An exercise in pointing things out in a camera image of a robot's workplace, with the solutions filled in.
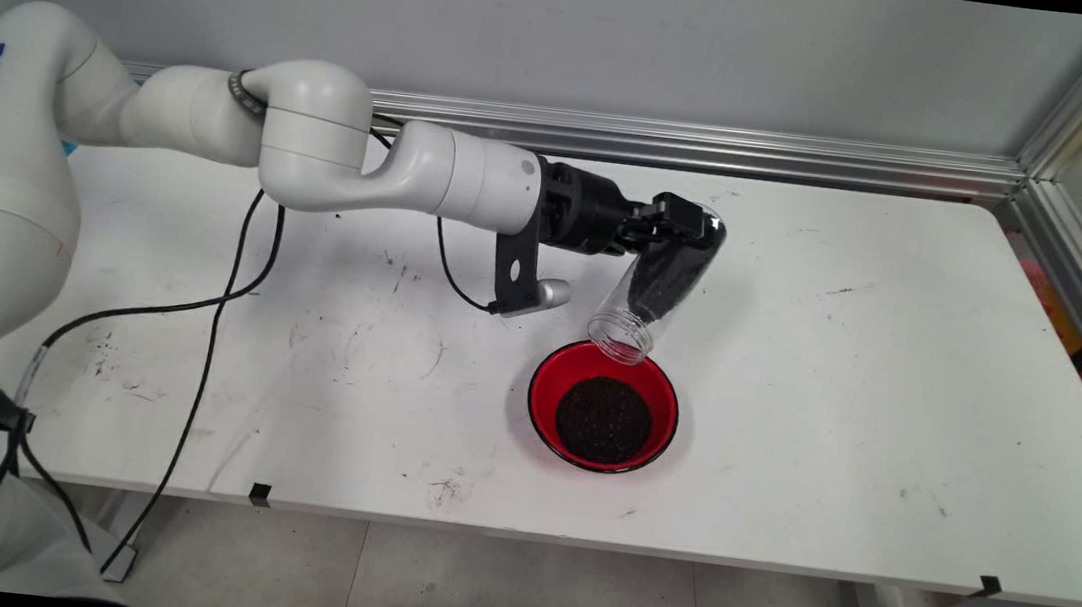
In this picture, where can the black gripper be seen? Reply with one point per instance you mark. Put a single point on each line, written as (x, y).
(581, 209)

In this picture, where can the black granules heap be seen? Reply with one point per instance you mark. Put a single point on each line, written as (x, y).
(664, 281)
(603, 421)

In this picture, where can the clear plastic jar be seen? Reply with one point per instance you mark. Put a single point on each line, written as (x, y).
(624, 327)

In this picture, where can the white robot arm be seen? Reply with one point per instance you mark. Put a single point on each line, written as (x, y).
(317, 139)

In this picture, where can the red bowl with black rim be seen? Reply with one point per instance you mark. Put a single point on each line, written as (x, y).
(551, 395)

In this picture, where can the black tape marker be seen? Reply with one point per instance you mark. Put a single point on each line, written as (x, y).
(989, 587)
(259, 494)

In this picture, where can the white table leg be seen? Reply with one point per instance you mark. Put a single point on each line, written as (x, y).
(130, 532)

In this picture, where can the long aluminium frame rail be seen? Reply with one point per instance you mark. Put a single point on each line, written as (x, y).
(818, 157)

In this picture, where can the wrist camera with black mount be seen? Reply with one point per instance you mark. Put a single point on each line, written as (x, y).
(517, 261)

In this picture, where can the short aluminium frame rail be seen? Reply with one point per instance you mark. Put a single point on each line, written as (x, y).
(1068, 268)

